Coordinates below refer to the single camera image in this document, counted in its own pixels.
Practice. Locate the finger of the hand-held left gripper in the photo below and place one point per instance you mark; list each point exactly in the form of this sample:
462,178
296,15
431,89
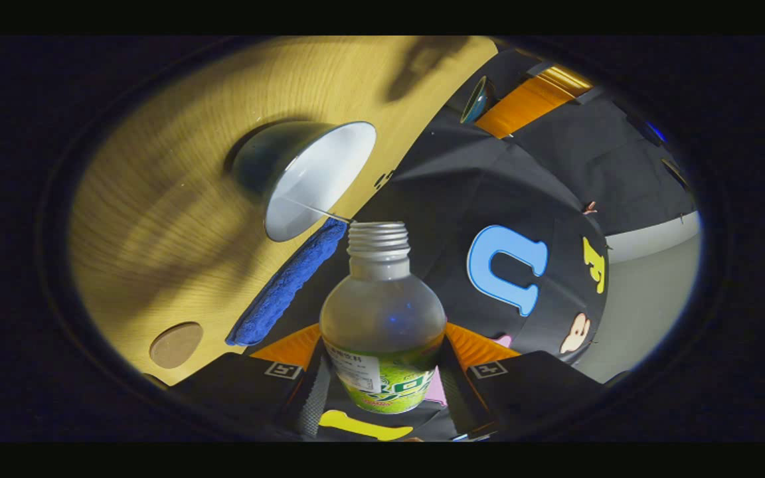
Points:
528,99

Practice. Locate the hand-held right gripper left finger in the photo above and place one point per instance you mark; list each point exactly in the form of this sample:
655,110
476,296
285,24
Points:
313,398

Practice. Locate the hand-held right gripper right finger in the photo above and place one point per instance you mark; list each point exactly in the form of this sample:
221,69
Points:
459,398

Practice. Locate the silver green water bottle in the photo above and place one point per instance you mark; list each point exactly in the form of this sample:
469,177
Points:
382,312

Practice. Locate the round cork coaster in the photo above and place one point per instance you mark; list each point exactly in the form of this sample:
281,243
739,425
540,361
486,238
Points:
176,345

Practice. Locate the teal teacup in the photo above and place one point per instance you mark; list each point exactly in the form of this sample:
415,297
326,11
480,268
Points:
319,179

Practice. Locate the black backdrop cloth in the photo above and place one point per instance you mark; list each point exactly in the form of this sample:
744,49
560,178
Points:
462,186

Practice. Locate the blue towel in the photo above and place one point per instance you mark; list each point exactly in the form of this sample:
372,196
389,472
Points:
289,282

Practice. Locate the red cloth clip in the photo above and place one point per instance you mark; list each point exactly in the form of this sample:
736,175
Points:
590,208

